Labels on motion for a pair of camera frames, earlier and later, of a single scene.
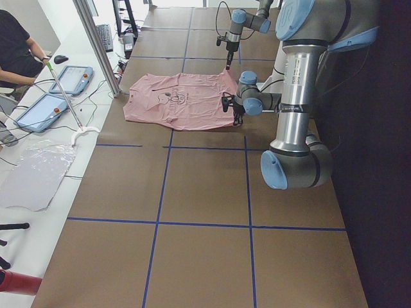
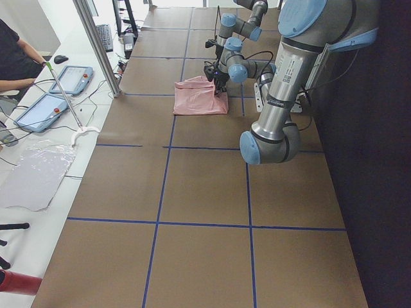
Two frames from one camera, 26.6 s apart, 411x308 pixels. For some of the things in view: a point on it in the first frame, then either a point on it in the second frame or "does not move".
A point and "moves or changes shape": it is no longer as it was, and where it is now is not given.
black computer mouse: x=59 y=59 does not move
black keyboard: x=104 y=33 does not move
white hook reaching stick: x=81 y=129 does not move
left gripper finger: x=237 y=118 to x=219 y=90
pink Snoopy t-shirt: x=190 y=101 moves or changes shape
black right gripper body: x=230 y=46 to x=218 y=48
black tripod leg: x=15 y=226 does not move
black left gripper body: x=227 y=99 to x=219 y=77
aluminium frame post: x=91 y=24 does not move
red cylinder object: x=17 y=282 does not move
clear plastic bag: x=31 y=171 does not move
